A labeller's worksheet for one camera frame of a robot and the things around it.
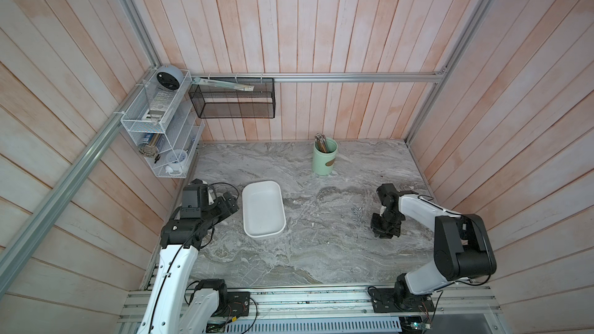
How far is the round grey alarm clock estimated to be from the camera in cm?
81

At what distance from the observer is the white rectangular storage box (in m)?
0.92

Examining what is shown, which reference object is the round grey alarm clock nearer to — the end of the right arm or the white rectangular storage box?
the white rectangular storage box

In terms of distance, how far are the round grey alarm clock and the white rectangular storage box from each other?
48 centimetres
